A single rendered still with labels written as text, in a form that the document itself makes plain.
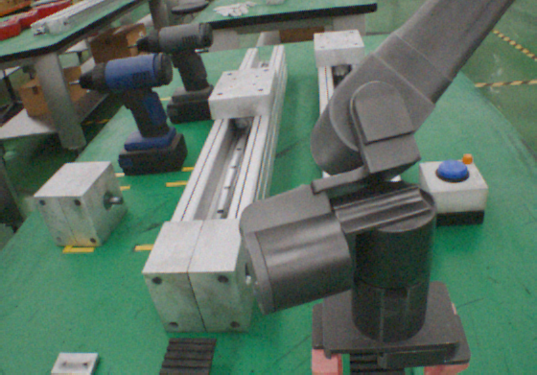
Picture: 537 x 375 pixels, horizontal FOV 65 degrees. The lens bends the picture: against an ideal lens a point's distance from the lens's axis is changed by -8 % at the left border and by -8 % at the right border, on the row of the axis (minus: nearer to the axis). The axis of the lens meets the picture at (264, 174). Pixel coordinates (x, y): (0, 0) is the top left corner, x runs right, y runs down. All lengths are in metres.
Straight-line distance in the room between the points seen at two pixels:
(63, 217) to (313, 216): 0.50
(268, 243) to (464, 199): 0.41
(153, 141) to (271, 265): 0.61
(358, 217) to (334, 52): 0.77
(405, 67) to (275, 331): 0.33
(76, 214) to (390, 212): 0.52
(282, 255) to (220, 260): 0.22
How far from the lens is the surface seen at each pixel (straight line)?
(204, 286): 0.48
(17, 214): 2.37
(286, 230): 0.27
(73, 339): 0.60
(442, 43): 0.35
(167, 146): 0.85
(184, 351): 0.49
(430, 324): 0.37
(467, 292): 0.57
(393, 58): 0.32
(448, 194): 0.63
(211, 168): 0.68
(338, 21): 2.32
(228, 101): 0.81
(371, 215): 0.28
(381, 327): 0.34
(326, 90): 0.90
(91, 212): 0.70
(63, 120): 2.97
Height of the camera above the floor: 1.18
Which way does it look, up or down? 30 degrees down
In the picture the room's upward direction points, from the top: 9 degrees counter-clockwise
